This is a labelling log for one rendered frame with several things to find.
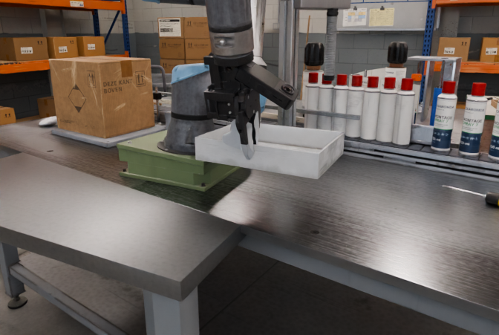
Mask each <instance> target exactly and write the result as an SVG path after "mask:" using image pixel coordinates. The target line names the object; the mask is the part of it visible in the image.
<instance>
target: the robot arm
mask: <svg viewBox="0 0 499 335"><path fill-rule="evenodd" d="M142 1H149V2H156V3H158V4H159V3H167V4H190V5H200V6H206V14H207V20H208V26H209V36H210V42H211V49H212V52H211V53H210V54H209V55H208V56H205V57H204V58H203V60H204V63H197V64H188V65H177V66H175V67H174V68H173V70H172V81H171V84H172V104H171V121H170V124H169V127H168V130H167V134H166V136H165V138H164V146H165V147H166V148H168V149H172V150H175V151H180V152H195V137H197V136H199V135H202V134H205V133H207V132H210V131H214V130H215V125H214V123H213V118H215V119H217V120H224V121H227V120H228V119H235V120H233V121H232V122H231V127H230V132H228V133H226V134H224V135H223V136H222V141H223V142H224V143H225V144H226V145H228V146H232V147H235V148H237V149H240V150H242V152H243V153H244V156H245V158H246V159H247V160H250V159H251V158H252V156H253V154H254V152H255V151H254V148H253V144H255V145H258V137H259V129H260V120H261V113H262V112H263V111H264V108H265V104H266V101H267V99H268V100H270V101H272V102H274V103H275V104H276V105H278V106H280V107H282V108H283V109H284V110H288V109H290V108H291V106H292V105H293V103H294V102H295V100H296V98H297V96H298V95H299V90H298V89H296V88H294V87H293V86H291V85H289V84H288V83H286V82H285V81H284V80H282V79H280V78H278V77H277V76H276V75H274V74H272V73H270V72H269V71H268V70H267V64H266V63H265V62H264V61H263V59H262V51H263V40H264V21H265V11H266V1H267V0H142Z"/></svg>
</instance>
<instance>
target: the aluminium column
mask: <svg viewBox="0 0 499 335"><path fill-rule="evenodd" d="M298 50H299V9H295V8H294V1H293V0H289V1H280V21H279V58H278V78H280V79H282V80H284V81H285V82H286V83H288V84H289V85H291V86H293V87H294V88H296V89H297V73H298ZM278 126H292V127H296V100H295V102H294V103H293V105H292V106H291V108H290V109H288V110H284V109H283V108H282V107H280V106H278Z"/></svg>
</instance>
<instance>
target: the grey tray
mask: <svg viewBox="0 0 499 335"><path fill-rule="evenodd" d="M230 127H231V124H230V125H228V126H224V127H222V128H219V129H216V130H214V131H210V132H207V133H205V134H202V135H199V136H197V137H195V157H196V160H202V161H207V162H212V163H221V164H226V165H230V166H240V167H244V168H249V169H258V170H263V171H268V172H276V173H282V174H286V175H295V176H300V177H305V178H313V179H319V178H320V176H321V175H322V174H323V173H324V172H325V171H326V170H327V169H328V168H329V167H330V166H331V165H332V164H333V163H334V162H335V161H336V160H337V159H338V158H339V157H340V156H341V155H342V154H343V149H344V138H345V133H344V132H340V131H327V130H320V129H306V128H299V127H292V126H278V125H270V124H263V123H260V129H259V137H258V145H255V144H253V148H254V151H255V152H254V154H253V156H252V158H251V159H250V160H247V159H246V158H245V156H244V153H243V152H242V150H240V149H237V148H235V147H232V146H228V145H226V144H225V143H224V142H223V141H222V136H223V135H224V134H226V133H228V132H230Z"/></svg>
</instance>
